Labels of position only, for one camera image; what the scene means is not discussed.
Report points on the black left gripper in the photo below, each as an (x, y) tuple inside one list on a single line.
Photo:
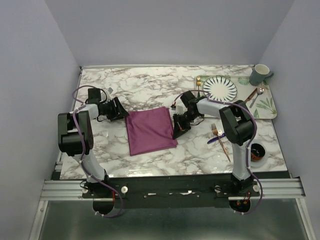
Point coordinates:
[(115, 115)]

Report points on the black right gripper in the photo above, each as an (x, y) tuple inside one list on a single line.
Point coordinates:
[(179, 128)]

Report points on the purple satin napkin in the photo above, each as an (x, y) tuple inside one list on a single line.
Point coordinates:
[(149, 131)]

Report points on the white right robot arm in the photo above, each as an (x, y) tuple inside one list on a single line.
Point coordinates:
[(239, 127)]

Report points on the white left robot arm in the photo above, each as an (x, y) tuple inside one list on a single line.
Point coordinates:
[(75, 134)]

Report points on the rose gold fork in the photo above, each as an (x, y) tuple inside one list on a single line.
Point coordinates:
[(215, 132)]

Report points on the gold spoon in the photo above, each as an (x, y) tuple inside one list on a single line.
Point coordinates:
[(198, 84)]

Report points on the striped white blue plate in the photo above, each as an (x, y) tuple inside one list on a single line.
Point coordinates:
[(220, 88)]

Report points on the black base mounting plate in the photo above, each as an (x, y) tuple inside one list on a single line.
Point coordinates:
[(178, 202)]

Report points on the leaf pattern serving tray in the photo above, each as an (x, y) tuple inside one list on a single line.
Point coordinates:
[(264, 107)]

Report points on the silver spoon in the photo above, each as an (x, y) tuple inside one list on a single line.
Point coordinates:
[(259, 92)]

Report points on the grey green mug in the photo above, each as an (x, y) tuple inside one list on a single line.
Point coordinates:
[(260, 72)]

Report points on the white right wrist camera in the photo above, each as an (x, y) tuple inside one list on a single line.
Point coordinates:
[(179, 109)]

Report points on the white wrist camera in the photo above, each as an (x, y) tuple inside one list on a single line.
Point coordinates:
[(109, 91), (179, 109)]

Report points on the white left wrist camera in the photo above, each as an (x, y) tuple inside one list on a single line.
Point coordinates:
[(109, 91)]

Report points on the purple handled knife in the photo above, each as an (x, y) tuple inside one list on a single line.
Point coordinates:
[(216, 138)]

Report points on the brown handled knife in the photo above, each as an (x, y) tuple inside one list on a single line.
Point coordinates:
[(251, 95)]

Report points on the round table cable hole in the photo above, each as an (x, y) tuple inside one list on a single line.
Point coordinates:
[(259, 155)]

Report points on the aluminium frame rail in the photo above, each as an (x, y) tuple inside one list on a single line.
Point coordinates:
[(127, 188)]

